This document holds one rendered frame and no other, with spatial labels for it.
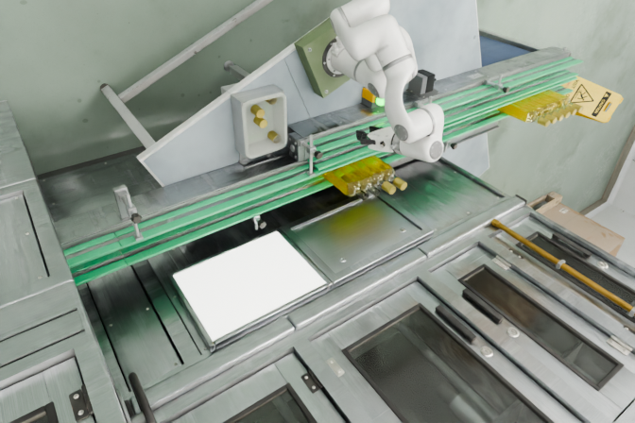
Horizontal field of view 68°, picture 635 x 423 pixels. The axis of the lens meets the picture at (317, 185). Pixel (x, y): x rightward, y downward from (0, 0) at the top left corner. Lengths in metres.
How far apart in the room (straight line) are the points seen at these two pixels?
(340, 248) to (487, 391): 0.64
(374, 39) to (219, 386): 1.00
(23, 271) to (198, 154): 0.71
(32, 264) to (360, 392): 0.88
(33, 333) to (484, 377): 1.12
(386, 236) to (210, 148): 0.71
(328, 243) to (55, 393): 1.00
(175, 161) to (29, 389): 0.89
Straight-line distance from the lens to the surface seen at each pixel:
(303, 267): 1.60
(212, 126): 1.69
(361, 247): 1.69
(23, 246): 1.36
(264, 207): 1.71
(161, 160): 1.67
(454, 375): 1.46
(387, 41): 1.26
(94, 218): 1.65
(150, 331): 1.55
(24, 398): 1.06
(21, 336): 1.13
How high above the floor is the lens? 2.15
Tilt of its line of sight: 42 degrees down
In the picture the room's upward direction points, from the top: 130 degrees clockwise
